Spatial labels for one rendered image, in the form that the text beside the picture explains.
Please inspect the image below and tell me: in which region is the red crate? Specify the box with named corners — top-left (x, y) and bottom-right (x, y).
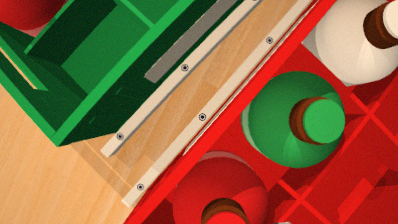
top-left (123, 0), bottom-right (398, 224)

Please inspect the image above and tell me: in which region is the green crate with dividers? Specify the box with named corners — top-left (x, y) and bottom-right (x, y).
top-left (0, 0), bottom-right (244, 147)

